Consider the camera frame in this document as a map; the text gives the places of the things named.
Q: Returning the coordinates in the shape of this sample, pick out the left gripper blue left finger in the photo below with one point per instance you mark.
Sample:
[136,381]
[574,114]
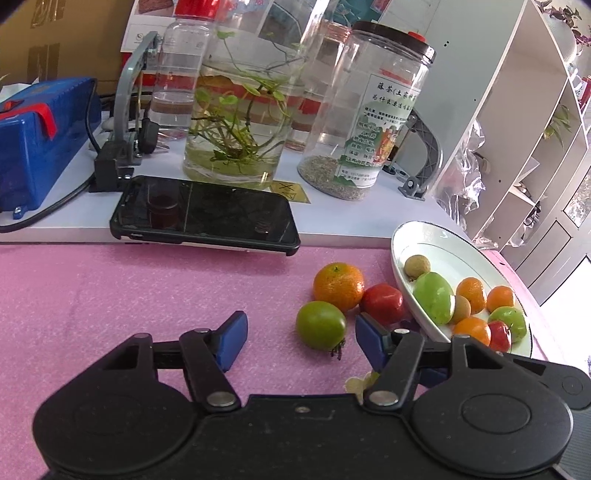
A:
[207,355]

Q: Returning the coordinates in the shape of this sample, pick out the grey bracket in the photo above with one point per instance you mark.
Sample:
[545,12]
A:
[419,160]
[131,72]

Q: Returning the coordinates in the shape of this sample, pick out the black power adapter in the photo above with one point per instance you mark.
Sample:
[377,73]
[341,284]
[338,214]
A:
[111,172]

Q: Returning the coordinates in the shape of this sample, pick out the cardboard box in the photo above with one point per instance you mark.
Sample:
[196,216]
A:
[48,40]

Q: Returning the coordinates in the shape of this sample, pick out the white shelf unit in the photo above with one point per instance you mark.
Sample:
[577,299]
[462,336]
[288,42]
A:
[499,63]

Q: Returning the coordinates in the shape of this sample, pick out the red apple front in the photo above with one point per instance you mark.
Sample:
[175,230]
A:
[501,337]

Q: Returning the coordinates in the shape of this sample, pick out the small brown longan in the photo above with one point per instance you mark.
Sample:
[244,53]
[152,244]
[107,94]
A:
[462,309]

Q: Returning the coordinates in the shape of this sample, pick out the clear plastic seed jar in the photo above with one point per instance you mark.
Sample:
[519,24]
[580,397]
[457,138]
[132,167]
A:
[376,84]

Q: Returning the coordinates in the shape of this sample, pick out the large green fruit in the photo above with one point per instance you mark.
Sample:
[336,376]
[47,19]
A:
[436,297]

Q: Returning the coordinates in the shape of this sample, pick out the brown longan on plate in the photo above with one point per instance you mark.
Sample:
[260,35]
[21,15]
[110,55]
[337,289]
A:
[416,266]

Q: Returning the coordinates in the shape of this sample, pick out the orange mandarin front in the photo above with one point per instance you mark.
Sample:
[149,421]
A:
[474,327]

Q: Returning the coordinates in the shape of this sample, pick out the white ceramic plate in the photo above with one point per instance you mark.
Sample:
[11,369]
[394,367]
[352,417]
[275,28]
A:
[451,256]

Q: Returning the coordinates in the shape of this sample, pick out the blue tool box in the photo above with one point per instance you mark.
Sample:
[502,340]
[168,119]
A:
[42,129]

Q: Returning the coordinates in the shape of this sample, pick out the orange mandarin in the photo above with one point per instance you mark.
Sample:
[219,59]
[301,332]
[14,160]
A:
[474,327]
[340,284]
[473,290]

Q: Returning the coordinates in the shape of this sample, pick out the clear bottle red cap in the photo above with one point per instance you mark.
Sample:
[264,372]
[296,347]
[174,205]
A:
[181,52]

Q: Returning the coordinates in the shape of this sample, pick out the grey bracket right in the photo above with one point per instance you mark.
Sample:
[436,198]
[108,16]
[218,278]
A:
[419,160]

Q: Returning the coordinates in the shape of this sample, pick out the clear plastic bag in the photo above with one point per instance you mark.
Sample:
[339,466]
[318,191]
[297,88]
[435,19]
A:
[460,186]

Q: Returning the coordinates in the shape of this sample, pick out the small green fruit right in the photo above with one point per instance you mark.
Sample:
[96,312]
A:
[321,326]

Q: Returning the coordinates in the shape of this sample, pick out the small orange on plate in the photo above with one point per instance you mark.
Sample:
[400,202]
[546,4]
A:
[500,296]

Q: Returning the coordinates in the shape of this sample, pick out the orange mandarin back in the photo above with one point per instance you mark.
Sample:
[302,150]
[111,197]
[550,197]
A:
[340,284]

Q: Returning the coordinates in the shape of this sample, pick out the cola bottle red label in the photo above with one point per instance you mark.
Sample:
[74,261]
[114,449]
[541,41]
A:
[417,36]

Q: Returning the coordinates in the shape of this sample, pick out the orange mandarin on plate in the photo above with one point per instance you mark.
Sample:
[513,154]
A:
[473,290]

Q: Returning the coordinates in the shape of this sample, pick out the black smartphone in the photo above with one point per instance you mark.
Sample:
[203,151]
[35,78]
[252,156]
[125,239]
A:
[174,211]

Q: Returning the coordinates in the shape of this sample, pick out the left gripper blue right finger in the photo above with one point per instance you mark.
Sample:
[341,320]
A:
[396,356]

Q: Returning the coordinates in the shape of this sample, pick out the red tomato back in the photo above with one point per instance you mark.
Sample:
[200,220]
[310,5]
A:
[385,304]

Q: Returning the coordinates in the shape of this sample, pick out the grey bracket left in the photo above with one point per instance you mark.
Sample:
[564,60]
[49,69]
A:
[131,72]

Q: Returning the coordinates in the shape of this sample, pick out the green fruit on plate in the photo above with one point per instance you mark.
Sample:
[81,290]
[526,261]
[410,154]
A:
[514,319]

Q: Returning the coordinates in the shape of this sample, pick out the glass vase with plant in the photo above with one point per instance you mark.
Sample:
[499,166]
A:
[249,86]

